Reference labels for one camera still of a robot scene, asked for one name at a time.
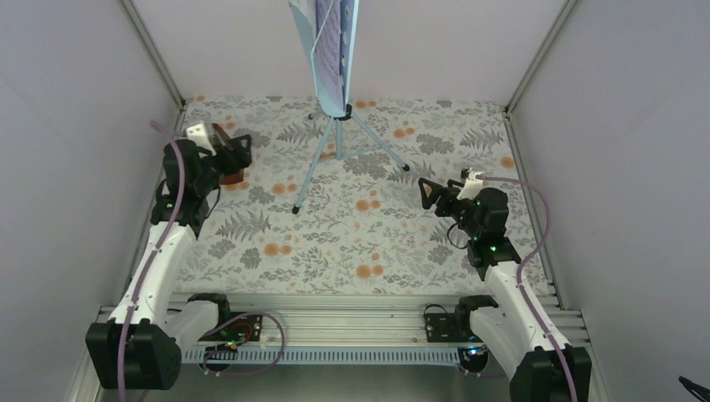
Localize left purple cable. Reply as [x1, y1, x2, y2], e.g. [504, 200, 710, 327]
[116, 121, 286, 402]

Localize floral patterned table cloth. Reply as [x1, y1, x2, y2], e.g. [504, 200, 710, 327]
[176, 95, 536, 296]

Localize light blue music stand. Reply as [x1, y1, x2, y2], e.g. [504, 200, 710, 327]
[288, 0, 410, 214]

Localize sheet music pages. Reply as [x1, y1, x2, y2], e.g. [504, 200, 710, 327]
[314, 1, 352, 109]

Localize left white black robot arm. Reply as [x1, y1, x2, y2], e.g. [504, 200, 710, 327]
[85, 135, 252, 390]

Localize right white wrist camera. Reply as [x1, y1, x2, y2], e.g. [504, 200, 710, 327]
[456, 168, 485, 200]

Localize aluminium mounting rail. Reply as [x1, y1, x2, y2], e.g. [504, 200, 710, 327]
[90, 292, 591, 348]

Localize brown wooden metronome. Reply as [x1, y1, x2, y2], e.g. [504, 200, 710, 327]
[212, 123, 244, 186]

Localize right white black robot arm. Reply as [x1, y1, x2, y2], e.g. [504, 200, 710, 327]
[418, 173, 592, 401]

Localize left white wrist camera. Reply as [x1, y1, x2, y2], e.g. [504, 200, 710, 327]
[184, 121, 217, 155]

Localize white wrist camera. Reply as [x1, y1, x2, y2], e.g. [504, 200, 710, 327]
[456, 168, 485, 200]
[184, 121, 217, 155]

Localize purple cable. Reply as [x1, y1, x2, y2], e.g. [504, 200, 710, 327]
[458, 176, 581, 402]
[116, 121, 286, 402]

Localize grey slotted cable duct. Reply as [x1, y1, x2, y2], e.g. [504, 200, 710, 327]
[182, 345, 476, 366]

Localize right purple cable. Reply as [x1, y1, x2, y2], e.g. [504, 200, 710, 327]
[458, 176, 581, 402]

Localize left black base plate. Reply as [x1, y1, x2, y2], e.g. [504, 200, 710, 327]
[199, 312, 263, 344]

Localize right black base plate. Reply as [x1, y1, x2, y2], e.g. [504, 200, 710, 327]
[424, 312, 476, 343]

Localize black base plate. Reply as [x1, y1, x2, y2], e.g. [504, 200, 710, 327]
[199, 312, 263, 344]
[424, 312, 476, 343]

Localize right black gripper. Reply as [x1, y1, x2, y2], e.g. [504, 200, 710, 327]
[419, 178, 481, 239]

